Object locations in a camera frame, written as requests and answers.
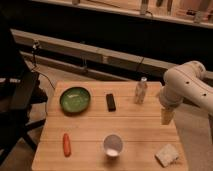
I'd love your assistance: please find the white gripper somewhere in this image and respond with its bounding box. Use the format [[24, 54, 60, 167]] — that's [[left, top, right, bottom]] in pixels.
[[159, 87, 183, 125]]

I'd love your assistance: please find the clear plastic bottle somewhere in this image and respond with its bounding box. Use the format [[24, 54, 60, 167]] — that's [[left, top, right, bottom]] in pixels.
[[135, 77, 148, 104]]

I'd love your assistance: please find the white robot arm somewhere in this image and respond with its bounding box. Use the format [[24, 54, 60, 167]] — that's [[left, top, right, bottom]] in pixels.
[[159, 61, 213, 125]]

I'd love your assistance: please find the beige sponge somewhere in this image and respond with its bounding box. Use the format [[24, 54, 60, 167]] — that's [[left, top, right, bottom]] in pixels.
[[155, 144, 179, 167]]

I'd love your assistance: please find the black rectangular block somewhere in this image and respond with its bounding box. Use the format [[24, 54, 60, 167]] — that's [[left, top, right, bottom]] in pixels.
[[106, 94, 116, 112]]

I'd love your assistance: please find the clear plastic cup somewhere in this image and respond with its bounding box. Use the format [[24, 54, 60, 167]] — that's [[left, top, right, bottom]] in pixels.
[[103, 134, 123, 157]]

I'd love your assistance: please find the wooden table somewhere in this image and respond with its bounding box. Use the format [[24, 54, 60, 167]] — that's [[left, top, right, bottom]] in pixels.
[[32, 81, 188, 171]]

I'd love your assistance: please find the green bowl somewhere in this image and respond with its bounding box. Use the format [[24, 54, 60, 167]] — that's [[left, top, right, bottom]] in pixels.
[[59, 87, 91, 113]]

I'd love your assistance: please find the orange carrot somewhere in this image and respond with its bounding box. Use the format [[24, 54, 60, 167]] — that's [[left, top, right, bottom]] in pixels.
[[63, 133, 71, 157]]

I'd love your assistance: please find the black office chair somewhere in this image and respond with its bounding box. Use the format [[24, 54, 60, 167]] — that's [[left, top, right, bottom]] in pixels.
[[0, 16, 48, 166]]

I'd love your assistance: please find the black cable on floor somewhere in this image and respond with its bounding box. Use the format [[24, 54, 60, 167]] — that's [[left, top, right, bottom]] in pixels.
[[31, 40, 56, 91]]

